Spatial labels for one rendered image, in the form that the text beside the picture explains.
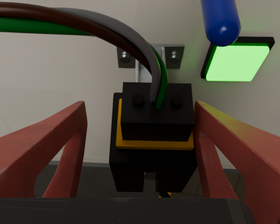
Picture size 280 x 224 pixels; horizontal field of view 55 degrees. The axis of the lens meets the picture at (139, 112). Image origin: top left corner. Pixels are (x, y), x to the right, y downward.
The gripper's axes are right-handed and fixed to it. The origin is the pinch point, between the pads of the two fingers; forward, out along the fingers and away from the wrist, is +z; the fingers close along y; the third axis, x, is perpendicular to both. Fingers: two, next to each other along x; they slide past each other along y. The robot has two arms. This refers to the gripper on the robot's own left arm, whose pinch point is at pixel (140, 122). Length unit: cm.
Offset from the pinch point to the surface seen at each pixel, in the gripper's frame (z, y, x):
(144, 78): 7.2, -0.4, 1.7
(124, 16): 6.8, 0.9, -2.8
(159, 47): 7.6, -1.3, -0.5
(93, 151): 16.4, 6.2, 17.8
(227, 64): 7.2, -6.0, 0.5
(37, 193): 75, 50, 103
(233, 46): 6.9, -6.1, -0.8
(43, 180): 78, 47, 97
